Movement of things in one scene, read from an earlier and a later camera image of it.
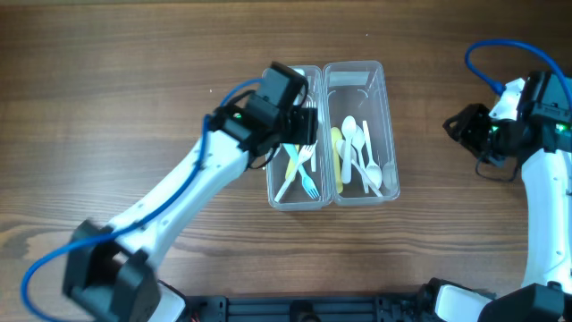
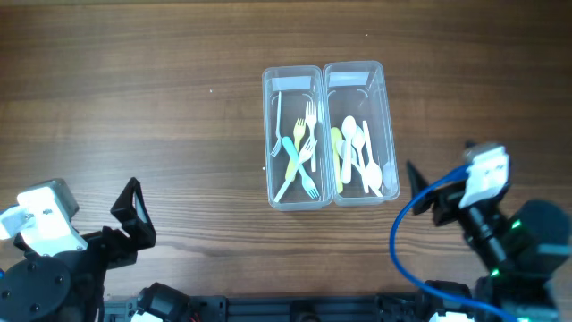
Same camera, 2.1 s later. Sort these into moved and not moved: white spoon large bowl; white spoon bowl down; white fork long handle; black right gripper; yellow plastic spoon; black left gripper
Moved: black right gripper; black left gripper
Not moved: white spoon large bowl; white fork long handle; yellow plastic spoon; white spoon bowl down
